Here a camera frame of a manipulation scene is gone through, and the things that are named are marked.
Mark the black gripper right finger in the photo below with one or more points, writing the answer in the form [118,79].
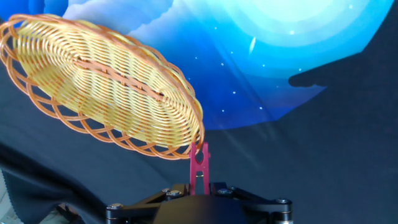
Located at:
[267,211]

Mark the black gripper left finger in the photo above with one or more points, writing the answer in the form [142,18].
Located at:
[130,211]

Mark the pink plastic clothespin clamp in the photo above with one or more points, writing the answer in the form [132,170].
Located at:
[199,168]

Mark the orange wicker oval basket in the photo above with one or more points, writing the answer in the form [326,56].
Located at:
[109,87]

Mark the black t-shirt with blue print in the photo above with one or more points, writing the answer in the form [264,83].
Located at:
[311,140]

